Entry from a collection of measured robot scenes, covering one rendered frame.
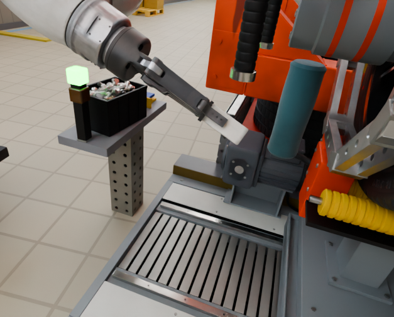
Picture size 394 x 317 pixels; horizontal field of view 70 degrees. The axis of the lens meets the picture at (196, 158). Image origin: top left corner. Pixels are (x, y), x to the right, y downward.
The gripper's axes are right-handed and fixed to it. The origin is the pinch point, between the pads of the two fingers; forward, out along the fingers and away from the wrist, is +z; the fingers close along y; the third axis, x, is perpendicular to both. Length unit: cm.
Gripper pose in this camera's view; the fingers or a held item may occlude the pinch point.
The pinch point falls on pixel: (224, 124)
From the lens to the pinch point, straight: 45.0
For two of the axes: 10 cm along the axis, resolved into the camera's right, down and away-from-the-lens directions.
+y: 0.2, 0.8, -10.0
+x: 5.8, -8.1, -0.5
